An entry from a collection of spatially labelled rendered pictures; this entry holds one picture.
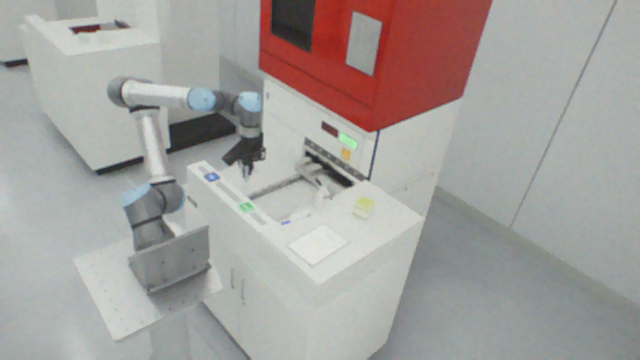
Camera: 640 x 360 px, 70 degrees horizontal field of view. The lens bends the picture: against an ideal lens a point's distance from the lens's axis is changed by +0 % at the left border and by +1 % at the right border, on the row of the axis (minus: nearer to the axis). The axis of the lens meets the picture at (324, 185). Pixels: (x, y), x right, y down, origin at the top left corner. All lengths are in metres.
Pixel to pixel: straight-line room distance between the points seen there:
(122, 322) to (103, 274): 0.25
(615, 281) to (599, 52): 1.45
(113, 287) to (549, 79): 2.66
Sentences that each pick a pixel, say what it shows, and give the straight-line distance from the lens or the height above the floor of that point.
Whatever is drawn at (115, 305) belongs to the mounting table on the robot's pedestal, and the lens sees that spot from 1.79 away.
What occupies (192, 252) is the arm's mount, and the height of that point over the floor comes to 0.94.
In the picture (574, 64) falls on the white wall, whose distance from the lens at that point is 3.14.
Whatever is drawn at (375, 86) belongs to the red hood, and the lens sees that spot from 1.89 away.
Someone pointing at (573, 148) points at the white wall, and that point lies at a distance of 3.25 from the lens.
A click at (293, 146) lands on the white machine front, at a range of 2.49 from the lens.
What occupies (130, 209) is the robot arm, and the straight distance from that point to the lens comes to 1.76.
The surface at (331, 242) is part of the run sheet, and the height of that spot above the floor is 0.97.
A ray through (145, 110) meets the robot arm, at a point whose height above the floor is 1.31.
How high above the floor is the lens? 2.16
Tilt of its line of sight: 36 degrees down
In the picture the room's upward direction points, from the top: 8 degrees clockwise
